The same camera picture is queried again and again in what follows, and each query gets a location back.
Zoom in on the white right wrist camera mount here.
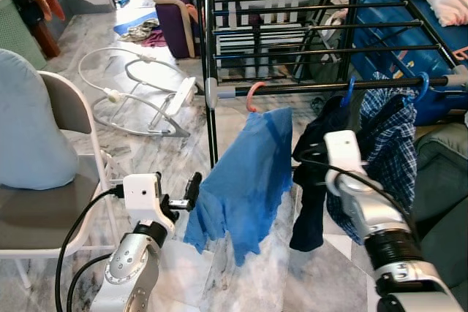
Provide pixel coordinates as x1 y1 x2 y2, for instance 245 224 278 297
323 130 365 189

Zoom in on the black metal drying rack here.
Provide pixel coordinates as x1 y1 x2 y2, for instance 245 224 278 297
194 0 468 170

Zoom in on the blue plastic clothes hanger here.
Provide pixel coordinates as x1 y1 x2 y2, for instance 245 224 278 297
412 71 431 105
341 75 358 109

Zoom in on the dark navy garment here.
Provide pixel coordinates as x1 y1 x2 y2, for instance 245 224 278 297
290 96 353 253

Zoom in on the white grey folding chair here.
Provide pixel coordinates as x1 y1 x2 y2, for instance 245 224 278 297
0 71 119 288

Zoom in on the blue suitcase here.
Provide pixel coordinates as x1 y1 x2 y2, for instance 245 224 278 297
351 0 468 127

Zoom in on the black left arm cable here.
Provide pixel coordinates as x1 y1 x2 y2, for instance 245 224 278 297
56 186 124 312
67 254 112 312

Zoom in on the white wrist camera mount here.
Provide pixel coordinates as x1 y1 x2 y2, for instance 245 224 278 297
323 130 365 189
122 172 166 226

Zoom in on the blue floor mat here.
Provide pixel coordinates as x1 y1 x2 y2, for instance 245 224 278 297
113 8 159 36

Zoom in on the crumpled cloth pile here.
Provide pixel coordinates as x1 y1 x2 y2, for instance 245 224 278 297
117 20 170 47

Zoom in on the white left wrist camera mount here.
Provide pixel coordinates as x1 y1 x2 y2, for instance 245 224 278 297
122 172 166 226

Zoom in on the purple armchair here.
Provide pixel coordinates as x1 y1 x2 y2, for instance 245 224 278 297
151 0 203 60

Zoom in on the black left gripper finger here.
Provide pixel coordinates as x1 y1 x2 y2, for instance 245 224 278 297
186 172 203 212

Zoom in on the dark green sofa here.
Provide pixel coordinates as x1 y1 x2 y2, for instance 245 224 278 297
409 123 468 312

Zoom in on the blue plaid shirt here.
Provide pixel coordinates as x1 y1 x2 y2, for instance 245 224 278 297
325 71 420 244

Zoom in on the light blue cushion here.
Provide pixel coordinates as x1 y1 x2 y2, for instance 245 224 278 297
0 49 80 191

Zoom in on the white baby rocker frame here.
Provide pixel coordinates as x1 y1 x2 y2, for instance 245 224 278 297
77 47 206 140

